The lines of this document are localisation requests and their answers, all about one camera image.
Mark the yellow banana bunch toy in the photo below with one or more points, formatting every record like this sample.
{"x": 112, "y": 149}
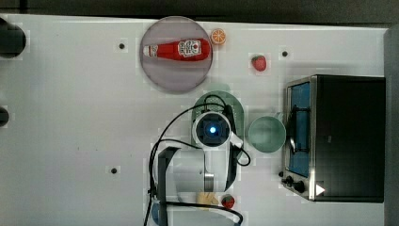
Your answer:
{"x": 207, "y": 198}

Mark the green plastic strainer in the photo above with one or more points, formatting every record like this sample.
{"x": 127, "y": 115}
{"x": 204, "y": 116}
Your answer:
{"x": 238, "y": 109}

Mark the green cup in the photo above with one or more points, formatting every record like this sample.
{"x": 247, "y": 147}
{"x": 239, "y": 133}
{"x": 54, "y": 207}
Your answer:
{"x": 267, "y": 134}

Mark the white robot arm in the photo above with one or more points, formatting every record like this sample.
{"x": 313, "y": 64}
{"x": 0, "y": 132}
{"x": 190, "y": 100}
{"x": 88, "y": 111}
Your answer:
{"x": 208, "y": 164}

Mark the pink strawberry toy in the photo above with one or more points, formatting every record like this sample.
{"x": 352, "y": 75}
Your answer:
{"x": 259, "y": 63}

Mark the black toaster oven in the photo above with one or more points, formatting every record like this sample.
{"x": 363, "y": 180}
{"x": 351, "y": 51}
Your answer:
{"x": 335, "y": 144}

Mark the small red strawberry toy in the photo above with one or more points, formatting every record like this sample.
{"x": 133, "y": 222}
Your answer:
{"x": 228, "y": 201}

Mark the orange slice toy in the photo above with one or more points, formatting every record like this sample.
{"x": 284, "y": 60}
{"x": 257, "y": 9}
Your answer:
{"x": 218, "y": 36}

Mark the black cylinder container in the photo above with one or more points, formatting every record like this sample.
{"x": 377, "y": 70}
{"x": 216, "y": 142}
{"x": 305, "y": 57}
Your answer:
{"x": 12, "y": 39}

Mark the blue cup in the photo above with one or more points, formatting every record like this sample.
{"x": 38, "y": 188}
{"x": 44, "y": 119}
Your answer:
{"x": 155, "y": 213}

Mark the round grey plate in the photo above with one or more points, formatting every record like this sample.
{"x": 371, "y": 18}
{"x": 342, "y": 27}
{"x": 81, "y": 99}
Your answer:
{"x": 170, "y": 74}

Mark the red ketchup bottle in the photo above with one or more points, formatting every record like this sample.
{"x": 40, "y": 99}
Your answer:
{"x": 180, "y": 50}

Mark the small black cylinder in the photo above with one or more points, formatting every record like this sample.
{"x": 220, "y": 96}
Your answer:
{"x": 4, "y": 116}

